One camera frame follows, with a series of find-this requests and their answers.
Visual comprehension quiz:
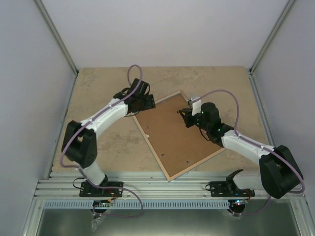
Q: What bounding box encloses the teal wooden picture frame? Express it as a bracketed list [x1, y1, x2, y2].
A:
[133, 90, 225, 182]

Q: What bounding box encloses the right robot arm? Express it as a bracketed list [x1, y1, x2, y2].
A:
[178, 102, 303, 199]

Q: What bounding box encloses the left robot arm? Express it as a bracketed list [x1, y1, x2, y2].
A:
[62, 79, 156, 196]

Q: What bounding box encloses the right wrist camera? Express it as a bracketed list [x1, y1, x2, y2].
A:
[188, 97, 202, 116]

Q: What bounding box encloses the aluminium rail base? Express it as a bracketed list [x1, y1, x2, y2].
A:
[33, 171, 306, 200]

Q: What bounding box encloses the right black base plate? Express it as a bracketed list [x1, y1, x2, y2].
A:
[205, 181, 255, 198]

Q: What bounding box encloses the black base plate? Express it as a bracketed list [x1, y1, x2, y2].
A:
[205, 181, 255, 198]
[79, 181, 124, 198]

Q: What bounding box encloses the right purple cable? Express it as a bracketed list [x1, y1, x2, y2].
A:
[194, 89, 307, 217]

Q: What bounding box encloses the purple cable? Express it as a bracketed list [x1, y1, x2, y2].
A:
[60, 64, 145, 218]
[194, 89, 307, 217]

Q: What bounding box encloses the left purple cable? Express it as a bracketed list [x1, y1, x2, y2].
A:
[60, 64, 145, 218]

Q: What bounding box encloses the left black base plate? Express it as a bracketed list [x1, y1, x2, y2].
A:
[79, 181, 124, 198]

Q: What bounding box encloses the slotted grey cable duct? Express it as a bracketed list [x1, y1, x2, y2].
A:
[43, 200, 229, 209]

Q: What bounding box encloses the left aluminium corner post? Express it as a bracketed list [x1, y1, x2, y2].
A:
[33, 0, 78, 77]

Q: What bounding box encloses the aluminium corner post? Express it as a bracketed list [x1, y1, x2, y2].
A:
[33, 0, 78, 77]
[249, 0, 298, 74]

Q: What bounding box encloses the right aluminium corner post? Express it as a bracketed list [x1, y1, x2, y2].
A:
[249, 0, 298, 74]

